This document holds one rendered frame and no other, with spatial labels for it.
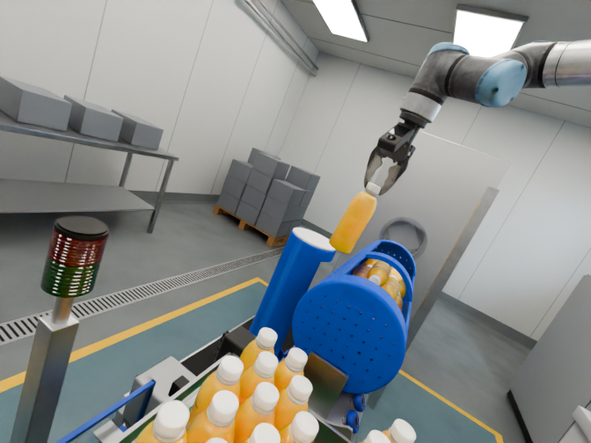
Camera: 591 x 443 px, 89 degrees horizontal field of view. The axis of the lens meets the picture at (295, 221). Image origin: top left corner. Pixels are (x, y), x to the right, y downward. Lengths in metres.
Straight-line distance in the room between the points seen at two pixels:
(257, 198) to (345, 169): 2.28
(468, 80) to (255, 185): 4.02
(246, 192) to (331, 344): 4.02
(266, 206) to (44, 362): 4.06
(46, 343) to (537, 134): 6.17
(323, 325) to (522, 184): 5.49
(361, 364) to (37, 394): 0.62
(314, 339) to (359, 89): 5.95
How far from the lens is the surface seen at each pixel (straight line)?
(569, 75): 0.86
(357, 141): 6.22
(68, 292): 0.52
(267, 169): 4.52
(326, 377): 0.78
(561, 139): 6.27
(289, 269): 1.69
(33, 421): 0.70
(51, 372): 0.63
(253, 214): 4.62
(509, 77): 0.79
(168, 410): 0.48
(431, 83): 0.84
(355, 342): 0.80
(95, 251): 0.50
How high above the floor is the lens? 1.47
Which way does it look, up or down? 13 degrees down
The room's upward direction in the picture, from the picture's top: 23 degrees clockwise
